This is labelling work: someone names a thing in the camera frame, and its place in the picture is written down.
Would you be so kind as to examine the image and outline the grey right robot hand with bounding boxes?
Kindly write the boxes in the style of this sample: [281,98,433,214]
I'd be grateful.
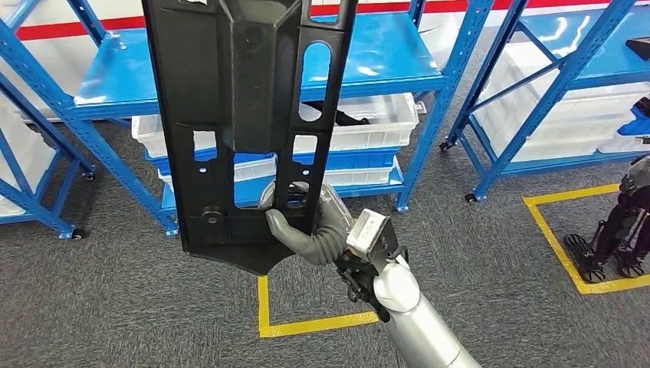
[258,180,356,267]

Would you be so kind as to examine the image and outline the long black plastic panel part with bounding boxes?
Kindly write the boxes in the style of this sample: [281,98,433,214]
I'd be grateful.
[141,0,360,277]

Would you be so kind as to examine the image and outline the blue steel shelf rack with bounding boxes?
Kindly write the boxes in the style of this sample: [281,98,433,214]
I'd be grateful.
[0,76,97,241]
[438,0,650,204]
[0,0,496,240]

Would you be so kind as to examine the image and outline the large translucent white bin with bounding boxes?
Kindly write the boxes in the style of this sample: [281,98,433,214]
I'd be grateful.
[472,43,650,163]
[0,96,57,218]

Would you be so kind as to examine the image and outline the black robot legs with feet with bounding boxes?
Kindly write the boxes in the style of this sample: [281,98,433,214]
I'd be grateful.
[565,154,650,284]

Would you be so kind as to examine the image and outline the red barrier belt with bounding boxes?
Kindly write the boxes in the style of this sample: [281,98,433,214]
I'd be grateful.
[15,0,650,41]

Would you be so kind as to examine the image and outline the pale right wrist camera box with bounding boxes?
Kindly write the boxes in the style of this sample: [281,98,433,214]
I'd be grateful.
[345,208,410,270]

